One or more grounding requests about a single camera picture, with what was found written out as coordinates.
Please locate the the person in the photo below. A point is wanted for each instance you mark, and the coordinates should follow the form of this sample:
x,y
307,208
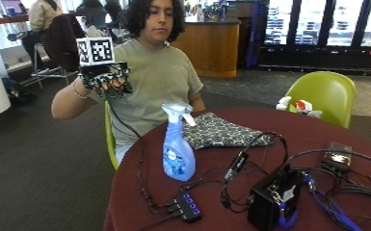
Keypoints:
x,y
159,77

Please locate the white marker cube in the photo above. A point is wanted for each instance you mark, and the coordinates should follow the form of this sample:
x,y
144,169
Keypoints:
x,y
95,50

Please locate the green chair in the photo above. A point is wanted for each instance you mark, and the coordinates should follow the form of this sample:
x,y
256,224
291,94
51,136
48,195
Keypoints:
x,y
323,96
110,141

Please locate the metal bar stool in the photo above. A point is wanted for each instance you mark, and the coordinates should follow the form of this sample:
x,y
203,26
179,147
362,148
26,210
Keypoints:
x,y
43,72

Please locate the dark jacket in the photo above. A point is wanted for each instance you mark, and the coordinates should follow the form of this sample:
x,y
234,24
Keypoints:
x,y
63,41

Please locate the dark bag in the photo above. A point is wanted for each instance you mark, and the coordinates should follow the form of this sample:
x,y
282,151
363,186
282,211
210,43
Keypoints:
x,y
16,91

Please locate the blue spray bottle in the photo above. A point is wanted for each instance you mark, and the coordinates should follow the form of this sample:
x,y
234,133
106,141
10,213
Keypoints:
x,y
176,150

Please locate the wooden counter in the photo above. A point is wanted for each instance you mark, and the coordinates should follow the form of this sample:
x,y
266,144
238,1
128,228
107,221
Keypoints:
x,y
210,48

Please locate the patterned dark cloth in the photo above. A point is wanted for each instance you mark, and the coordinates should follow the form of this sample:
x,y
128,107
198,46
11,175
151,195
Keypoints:
x,y
219,131

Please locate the black adapter dongle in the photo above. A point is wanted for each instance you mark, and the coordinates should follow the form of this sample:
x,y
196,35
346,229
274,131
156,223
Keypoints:
x,y
238,164

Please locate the black usb hub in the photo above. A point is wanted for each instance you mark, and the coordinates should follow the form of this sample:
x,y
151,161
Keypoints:
x,y
188,207

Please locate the white red spray bottle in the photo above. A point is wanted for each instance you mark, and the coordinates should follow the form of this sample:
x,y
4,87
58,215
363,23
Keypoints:
x,y
307,108

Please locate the black electronics box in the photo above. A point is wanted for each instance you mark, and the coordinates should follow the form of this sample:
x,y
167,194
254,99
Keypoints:
x,y
272,199

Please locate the black glass-door refrigerators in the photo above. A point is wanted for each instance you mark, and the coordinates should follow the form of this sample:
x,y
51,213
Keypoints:
x,y
322,32

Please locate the black phone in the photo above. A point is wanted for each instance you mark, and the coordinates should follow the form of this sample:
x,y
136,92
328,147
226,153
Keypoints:
x,y
338,156

